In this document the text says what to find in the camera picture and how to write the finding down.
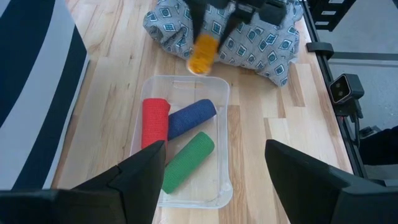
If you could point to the black case with white labels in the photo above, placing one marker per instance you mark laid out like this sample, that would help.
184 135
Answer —
329 12

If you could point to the navy white striped fabric basket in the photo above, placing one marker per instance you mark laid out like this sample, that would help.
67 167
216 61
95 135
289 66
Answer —
28 77

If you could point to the green bandage roll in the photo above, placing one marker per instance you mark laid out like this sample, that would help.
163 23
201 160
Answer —
186 158

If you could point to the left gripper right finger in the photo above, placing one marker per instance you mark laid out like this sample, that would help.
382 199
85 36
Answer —
298 186

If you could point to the black metal table frame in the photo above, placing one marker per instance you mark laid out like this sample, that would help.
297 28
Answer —
326 70

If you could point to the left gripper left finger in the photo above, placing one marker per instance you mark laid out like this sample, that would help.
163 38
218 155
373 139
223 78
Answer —
140 186

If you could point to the grey patterned cloth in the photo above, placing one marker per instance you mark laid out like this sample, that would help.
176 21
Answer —
264 46

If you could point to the clear plastic bin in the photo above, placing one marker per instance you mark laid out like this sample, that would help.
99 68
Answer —
186 87

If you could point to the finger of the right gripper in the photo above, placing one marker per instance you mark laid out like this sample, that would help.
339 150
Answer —
198 18
231 29

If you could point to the red bandage roll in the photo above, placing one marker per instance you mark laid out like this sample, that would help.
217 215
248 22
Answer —
155 121

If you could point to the dark bulky object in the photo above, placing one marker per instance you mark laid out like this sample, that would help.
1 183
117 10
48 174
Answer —
379 146

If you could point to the blue bandage roll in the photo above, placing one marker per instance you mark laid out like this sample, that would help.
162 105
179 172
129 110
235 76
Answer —
189 118

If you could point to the black table-level camera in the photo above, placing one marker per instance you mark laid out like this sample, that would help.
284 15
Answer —
345 88

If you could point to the orange pill bottle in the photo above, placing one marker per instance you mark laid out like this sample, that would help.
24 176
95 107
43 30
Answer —
202 54

